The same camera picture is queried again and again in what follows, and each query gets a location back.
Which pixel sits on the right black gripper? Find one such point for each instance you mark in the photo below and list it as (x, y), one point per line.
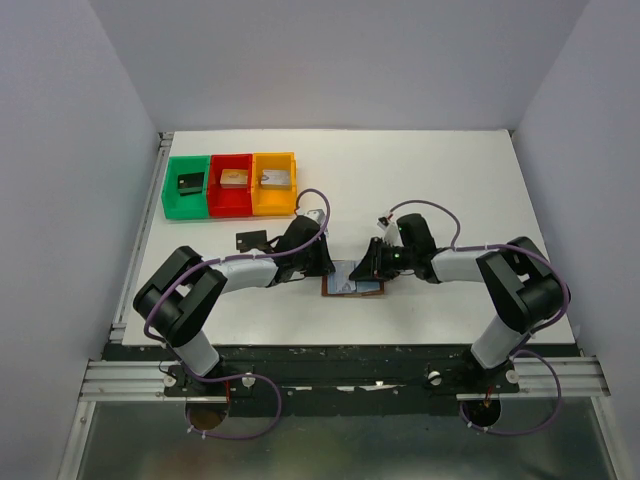
(372, 265)

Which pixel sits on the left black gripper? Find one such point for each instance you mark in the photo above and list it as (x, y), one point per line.
(324, 266)

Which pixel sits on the brown leather card holder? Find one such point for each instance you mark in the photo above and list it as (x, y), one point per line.
(364, 288)

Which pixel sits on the black VIP card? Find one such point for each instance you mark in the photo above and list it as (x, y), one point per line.
(246, 241)

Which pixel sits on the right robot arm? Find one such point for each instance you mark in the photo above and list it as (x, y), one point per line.
(524, 289)

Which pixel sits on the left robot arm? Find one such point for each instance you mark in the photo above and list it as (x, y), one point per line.
(177, 300)

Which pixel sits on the silver card in yellow bin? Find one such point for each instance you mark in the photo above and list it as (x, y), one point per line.
(275, 179)

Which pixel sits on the gold card in red bin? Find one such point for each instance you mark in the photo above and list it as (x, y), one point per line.
(233, 178)

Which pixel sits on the black card in green bin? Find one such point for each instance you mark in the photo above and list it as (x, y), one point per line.
(190, 183)

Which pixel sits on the yellow plastic bin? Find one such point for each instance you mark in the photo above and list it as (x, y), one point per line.
(273, 201)

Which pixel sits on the red plastic bin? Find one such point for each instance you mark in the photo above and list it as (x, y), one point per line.
(229, 202)

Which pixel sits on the green plastic bin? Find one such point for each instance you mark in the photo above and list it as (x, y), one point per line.
(192, 207)

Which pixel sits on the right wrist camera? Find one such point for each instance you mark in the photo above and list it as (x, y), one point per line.
(390, 230)

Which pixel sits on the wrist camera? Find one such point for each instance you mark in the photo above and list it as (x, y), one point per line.
(390, 230)
(314, 218)

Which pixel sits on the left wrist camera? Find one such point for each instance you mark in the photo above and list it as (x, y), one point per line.
(314, 218)

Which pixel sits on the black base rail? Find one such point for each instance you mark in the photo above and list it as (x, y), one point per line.
(345, 380)

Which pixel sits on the aluminium frame rail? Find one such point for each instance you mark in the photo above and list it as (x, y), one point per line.
(118, 381)

